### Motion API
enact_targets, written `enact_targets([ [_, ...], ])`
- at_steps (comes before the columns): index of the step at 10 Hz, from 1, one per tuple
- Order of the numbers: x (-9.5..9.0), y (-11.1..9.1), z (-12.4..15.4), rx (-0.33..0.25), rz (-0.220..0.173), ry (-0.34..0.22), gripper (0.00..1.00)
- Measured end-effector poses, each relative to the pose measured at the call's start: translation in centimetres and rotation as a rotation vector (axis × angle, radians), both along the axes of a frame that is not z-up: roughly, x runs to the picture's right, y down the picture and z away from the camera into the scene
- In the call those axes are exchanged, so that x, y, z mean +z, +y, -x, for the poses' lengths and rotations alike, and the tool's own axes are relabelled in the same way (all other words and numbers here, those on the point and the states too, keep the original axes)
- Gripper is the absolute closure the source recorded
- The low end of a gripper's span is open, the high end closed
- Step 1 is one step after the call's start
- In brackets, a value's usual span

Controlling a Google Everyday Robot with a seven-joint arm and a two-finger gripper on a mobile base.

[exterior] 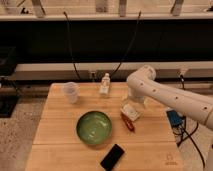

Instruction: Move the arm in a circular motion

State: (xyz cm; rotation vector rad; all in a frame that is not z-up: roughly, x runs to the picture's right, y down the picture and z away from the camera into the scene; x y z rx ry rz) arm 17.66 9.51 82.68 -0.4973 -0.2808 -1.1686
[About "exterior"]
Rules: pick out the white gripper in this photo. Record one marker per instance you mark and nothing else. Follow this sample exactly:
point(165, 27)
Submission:
point(129, 110)

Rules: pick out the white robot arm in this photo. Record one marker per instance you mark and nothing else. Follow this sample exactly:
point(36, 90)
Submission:
point(195, 106)

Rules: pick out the red marker pen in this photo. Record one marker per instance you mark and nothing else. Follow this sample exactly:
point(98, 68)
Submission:
point(128, 122)

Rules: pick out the small white bottle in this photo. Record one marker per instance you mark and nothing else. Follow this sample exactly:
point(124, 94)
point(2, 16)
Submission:
point(105, 84)

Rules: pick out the blue box on floor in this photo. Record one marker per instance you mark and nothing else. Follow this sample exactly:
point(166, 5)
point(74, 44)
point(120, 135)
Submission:
point(174, 119)

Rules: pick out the green ceramic bowl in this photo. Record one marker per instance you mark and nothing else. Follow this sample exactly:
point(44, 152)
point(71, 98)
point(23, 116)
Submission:
point(94, 128)

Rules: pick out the black rectangular phone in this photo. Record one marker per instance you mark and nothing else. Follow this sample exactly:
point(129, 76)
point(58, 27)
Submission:
point(112, 157)

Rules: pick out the clear plastic cup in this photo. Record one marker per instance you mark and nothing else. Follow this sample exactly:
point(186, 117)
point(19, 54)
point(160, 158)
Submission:
point(70, 89)

